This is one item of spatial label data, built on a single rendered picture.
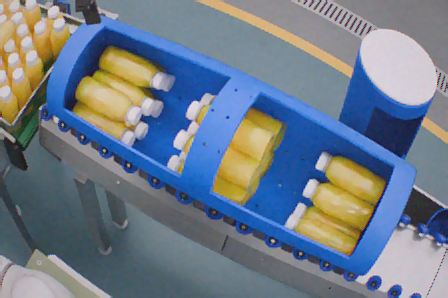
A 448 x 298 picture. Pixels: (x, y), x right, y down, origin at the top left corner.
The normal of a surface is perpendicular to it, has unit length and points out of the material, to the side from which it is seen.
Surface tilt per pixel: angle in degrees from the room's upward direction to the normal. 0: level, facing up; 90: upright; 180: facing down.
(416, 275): 0
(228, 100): 0
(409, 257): 0
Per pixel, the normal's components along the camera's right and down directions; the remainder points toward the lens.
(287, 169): -0.18, -0.07
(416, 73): 0.06, -0.50
